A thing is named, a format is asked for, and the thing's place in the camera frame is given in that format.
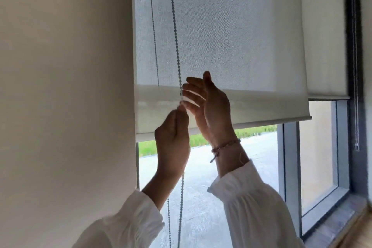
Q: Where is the grey bead chain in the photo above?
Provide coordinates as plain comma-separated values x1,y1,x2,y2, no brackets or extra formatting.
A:
147,0,186,248

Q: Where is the wooden windowsill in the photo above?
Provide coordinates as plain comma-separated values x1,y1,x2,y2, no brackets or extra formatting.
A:
304,195,372,248

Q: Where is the person's right hand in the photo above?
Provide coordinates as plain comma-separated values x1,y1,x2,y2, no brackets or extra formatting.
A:
180,71,242,147

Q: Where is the wide white roller blind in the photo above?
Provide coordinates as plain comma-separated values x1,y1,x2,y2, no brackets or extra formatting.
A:
131,0,312,143

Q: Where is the narrow white roller blind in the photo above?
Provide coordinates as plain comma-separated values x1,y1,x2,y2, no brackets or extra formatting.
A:
299,0,350,101

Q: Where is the grey window frame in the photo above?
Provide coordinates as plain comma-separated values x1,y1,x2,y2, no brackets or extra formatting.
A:
136,0,372,239

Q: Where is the pink braided bracelet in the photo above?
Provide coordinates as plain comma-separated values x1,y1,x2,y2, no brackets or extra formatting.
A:
210,139,242,164

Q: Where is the person's right forearm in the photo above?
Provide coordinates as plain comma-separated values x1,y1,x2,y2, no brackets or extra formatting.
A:
207,140,306,248

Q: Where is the person's left forearm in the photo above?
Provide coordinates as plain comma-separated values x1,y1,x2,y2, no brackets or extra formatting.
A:
72,169,186,248

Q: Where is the white bead chain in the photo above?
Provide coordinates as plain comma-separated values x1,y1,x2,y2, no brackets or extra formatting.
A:
350,0,360,152

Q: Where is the person's left hand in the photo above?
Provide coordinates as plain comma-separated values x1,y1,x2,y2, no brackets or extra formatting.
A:
154,105,191,180

